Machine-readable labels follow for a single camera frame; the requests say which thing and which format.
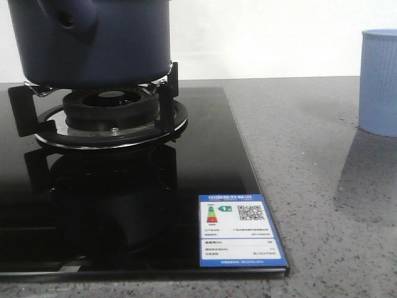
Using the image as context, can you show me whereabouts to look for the black glass gas stove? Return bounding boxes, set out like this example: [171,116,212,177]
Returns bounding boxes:
[1,88,290,282]

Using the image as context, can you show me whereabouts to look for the black gas burner head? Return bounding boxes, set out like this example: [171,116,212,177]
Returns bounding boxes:
[63,87,159,132]

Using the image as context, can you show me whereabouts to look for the blue energy label sticker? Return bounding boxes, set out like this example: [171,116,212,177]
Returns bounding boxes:
[198,194,288,270]

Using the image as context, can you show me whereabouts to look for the dark blue cooking pot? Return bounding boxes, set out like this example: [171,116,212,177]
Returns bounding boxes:
[8,1,171,89]

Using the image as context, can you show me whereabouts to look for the black metal pot support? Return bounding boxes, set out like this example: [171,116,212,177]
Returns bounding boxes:
[8,62,188,150]

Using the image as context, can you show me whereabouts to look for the light blue ribbed cup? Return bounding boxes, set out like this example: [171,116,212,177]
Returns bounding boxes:
[359,29,396,137]

